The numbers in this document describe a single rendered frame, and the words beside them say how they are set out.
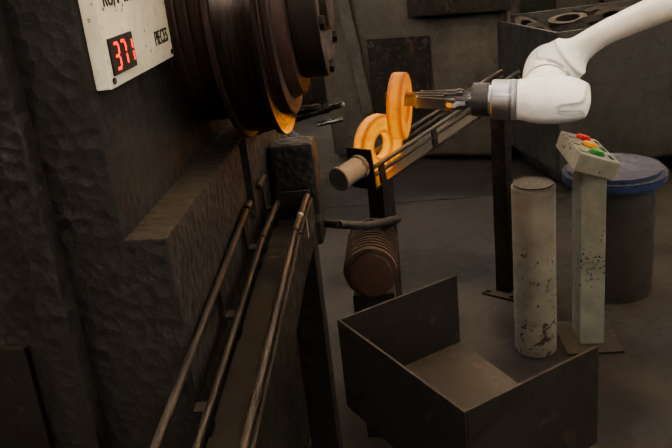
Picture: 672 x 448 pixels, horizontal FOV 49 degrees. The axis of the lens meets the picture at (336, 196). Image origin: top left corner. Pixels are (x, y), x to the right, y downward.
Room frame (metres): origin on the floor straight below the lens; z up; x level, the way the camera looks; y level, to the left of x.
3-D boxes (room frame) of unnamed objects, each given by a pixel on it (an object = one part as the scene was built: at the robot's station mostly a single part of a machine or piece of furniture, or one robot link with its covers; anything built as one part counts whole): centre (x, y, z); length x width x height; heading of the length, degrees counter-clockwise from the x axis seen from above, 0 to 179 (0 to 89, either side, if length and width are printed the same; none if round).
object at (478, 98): (1.62, -0.32, 0.84); 0.09 x 0.08 x 0.07; 72
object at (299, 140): (1.57, 0.09, 0.68); 0.11 x 0.08 x 0.24; 84
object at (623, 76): (3.62, -1.45, 0.39); 1.03 x 0.83 x 0.77; 99
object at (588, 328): (1.93, -0.71, 0.31); 0.24 x 0.16 x 0.62; 174
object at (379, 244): (1.64, -0.07, 0.27); 0.22 x 0.13 x 0.53; 174
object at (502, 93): (1.60, -0.39, 0.83); 0.09 x 0.06 x 0.09; 162
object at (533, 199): (1.90, -0.54, 0.26); 0.12 x 0.12 x 0.52
